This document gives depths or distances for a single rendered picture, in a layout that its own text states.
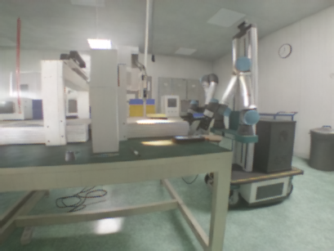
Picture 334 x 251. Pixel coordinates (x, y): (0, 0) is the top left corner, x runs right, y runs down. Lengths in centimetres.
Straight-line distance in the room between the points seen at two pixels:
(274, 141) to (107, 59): 157
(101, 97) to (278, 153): 163
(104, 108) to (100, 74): 15
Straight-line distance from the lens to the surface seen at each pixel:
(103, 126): 76
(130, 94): 541
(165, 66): 579
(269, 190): 180
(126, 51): 127
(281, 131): 181
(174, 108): 399
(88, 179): 67
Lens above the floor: 95
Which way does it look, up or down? 6 degrees down
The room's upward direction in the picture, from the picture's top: straight up
